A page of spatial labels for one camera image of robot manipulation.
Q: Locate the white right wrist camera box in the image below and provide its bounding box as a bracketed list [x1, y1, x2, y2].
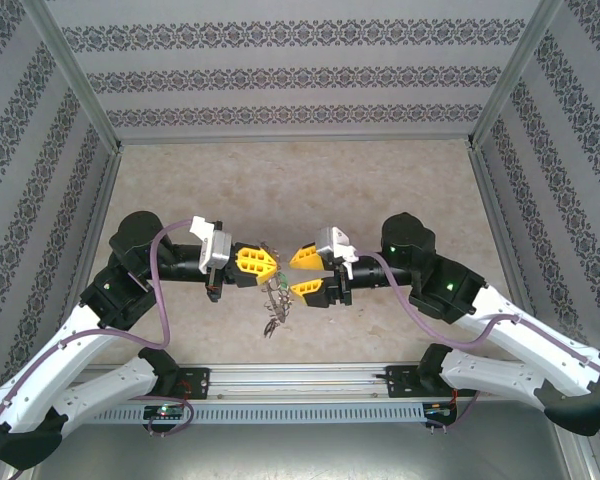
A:
[313, 225, 360, 282]

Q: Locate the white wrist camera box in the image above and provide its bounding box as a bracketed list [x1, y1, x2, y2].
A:
[188, 215, 231, 275]
[313, 225, 360, 282]

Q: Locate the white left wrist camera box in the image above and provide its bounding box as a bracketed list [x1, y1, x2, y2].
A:
[188, 215, 231, 275]

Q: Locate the aluminium frame side rail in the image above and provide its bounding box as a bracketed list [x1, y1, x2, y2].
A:
[54, 144, 124, 366]
[467, 142, 551, 361]

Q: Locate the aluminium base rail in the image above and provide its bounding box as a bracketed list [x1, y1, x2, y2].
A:
[74, 363, 566, 401]

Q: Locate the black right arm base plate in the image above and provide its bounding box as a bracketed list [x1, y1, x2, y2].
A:
[385, 364, 479, 400]

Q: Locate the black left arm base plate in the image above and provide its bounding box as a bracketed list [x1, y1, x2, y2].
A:
[154, 367, 211, 401]

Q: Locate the aluminium frame bottom rail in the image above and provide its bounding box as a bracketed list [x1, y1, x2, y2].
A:
[117, 133, 474, 147]

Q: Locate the slotted grey cable duct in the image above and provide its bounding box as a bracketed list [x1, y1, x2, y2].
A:
[87, 403, 426, 425]

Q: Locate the aluminium frame post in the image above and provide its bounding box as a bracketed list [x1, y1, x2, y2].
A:
[467, 0, 569, 149]
[22, 0, 124, 151]

